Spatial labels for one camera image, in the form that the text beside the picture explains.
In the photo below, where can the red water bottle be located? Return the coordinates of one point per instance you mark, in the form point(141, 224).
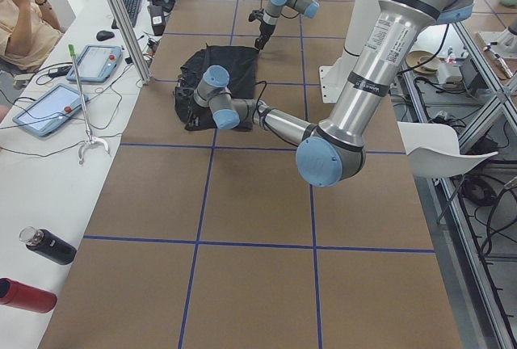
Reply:
point(21, 296)

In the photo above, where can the aluminium frame post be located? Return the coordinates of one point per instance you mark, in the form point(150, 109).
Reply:
point(130, 40)

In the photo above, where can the black keyboard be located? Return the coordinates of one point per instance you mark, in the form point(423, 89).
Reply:
point(133, 8)

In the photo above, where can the blue teach pendant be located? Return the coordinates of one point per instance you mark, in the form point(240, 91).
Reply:
point(50, 111)
point(96, 63)

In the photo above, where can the aluminium frame rail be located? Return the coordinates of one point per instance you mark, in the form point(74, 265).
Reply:
point(476, 245)

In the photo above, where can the blue tape grid lines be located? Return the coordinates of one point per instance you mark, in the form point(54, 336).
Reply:
point(313, 219)

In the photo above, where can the near blue teach pendant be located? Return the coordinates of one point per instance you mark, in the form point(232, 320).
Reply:
point(50, 111)

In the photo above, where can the black printed t-shirt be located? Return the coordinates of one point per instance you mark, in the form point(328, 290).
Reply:
point(241, 64)

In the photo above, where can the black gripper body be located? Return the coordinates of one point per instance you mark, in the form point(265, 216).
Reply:
point(187, 96)
point(264, 29)

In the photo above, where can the white plastic chair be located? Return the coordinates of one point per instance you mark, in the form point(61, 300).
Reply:
point(434, 152)

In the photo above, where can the black water bottle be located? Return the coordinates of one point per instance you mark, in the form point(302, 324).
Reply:
point(48, 245)

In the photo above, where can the green handled grabber tool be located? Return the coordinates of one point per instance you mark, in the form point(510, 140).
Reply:
point(91, 140)

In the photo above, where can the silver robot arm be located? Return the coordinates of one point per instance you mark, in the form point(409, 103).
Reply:
point(333, 149)
point(270, 14)

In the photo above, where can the person in beige shirt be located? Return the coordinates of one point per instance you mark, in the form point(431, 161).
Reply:
point(30, 30)

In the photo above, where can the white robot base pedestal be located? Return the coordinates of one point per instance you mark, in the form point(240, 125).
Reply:
point(332, 78)

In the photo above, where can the brown paper table cover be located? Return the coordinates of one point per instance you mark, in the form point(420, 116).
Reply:
point(258, 224)

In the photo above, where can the far blue teach pendant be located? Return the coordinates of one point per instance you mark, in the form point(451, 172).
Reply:
point(96, 63)

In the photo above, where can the black computer mouse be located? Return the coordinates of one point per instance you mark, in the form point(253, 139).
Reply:
point(104, 35)

